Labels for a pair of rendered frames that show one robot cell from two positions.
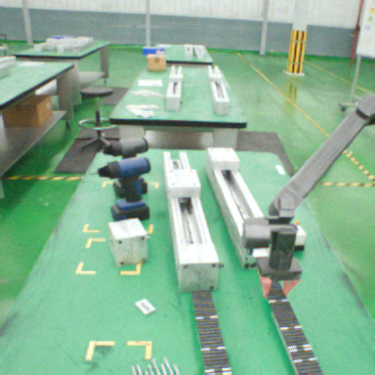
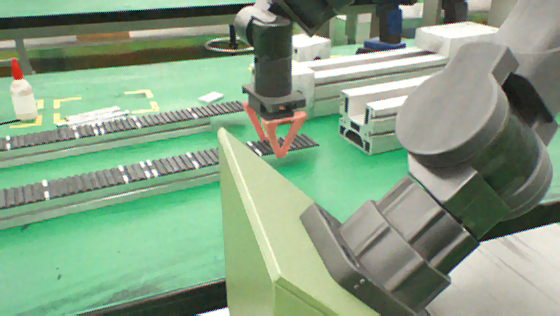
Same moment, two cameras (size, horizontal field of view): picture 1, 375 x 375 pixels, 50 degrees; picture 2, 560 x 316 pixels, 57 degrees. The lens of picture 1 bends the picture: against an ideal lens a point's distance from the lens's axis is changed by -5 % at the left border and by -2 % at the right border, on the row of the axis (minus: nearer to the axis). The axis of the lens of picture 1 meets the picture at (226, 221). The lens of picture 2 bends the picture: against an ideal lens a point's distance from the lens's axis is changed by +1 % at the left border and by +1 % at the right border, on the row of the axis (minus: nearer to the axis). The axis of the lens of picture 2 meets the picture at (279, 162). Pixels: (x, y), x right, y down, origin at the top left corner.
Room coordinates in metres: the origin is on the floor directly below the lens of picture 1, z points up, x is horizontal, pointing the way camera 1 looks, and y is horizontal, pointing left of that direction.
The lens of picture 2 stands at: (0.68, -0.86, 1.15)
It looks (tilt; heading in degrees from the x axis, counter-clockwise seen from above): 27 degrees down; 76
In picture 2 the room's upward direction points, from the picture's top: straight up
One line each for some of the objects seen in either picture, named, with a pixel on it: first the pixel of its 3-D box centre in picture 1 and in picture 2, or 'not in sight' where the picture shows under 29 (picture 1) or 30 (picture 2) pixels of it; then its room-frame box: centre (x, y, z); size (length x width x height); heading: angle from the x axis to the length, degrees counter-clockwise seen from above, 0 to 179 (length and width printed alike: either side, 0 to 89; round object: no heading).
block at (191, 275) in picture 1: (201, 268); (284, 93); (0.91, 0.06, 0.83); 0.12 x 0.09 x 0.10; 103
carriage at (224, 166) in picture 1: (222, 161); not in sight; (1.63, 0.03, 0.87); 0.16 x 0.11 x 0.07; 13
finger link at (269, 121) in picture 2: (281, 281); (277, 126); (0.84, -0.15, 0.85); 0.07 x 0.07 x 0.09; 12
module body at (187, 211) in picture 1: (182, 198); (454, 65); (1.34, 0.17, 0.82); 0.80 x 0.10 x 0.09; 13
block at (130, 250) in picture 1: (132, 241); (305, 61); (1.01, 0.27, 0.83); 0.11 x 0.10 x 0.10; 118
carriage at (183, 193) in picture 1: (182, 186); (458, 44); (1.34, 0.17, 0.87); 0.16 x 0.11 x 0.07; 13
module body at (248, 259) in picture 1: (232, 197); (523, 88); (1.38, -0.02, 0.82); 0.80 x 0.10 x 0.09; 13
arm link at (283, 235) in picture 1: (281, 236); (271, 37); (0.84, -0.13, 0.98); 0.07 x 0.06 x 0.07; 98
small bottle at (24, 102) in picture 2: not in sight; (21, 89); (0.42, 0.16, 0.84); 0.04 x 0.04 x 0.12
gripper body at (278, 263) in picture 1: (280, 258); (273, 79); (0.84, -0.14, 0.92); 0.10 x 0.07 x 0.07; 102
